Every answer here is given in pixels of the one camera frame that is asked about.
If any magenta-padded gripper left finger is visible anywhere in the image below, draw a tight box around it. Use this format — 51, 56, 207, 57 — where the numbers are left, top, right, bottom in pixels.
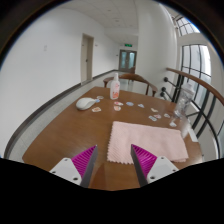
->
49, 144, 99, 188

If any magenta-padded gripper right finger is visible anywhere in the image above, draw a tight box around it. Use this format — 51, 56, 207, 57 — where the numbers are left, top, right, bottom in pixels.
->
130, 144, 179, 187

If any pink towel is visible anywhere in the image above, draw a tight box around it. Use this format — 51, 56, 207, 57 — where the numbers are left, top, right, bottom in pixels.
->
106, 120, 190, 165

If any white paper card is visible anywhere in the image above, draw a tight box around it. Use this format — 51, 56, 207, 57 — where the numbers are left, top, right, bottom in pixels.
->
188, 129, 199, 143

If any white computer mouse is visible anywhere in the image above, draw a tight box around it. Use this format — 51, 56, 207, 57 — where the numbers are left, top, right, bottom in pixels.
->
75, 97, 97, 111

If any clear plastic drink bottle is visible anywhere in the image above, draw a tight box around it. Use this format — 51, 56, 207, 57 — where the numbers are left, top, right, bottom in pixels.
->
173, 82, 195, 120

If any white bottle with orange label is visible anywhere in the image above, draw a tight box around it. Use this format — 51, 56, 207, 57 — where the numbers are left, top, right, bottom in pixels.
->
109, 72, 121, 101

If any wooden chair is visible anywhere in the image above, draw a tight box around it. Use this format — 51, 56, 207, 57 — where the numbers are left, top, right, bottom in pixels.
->
102, 72, 158, 98

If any wooden handrail with black railing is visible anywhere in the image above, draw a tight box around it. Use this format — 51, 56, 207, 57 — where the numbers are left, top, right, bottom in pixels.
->
159, 67, 224, 159

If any tall black-framed window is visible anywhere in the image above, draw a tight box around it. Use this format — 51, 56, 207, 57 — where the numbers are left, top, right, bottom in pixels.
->
179, 44, 213, 111

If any glazed double door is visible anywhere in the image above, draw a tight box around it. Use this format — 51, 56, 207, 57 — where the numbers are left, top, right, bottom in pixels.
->
119, 49, 138, 73

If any beige single door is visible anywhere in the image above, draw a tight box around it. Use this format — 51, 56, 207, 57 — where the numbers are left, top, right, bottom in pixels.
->
80, 33, 95, 84

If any small upper black-framed window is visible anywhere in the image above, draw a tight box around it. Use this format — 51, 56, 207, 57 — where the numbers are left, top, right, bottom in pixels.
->
174, 14, 201, 37

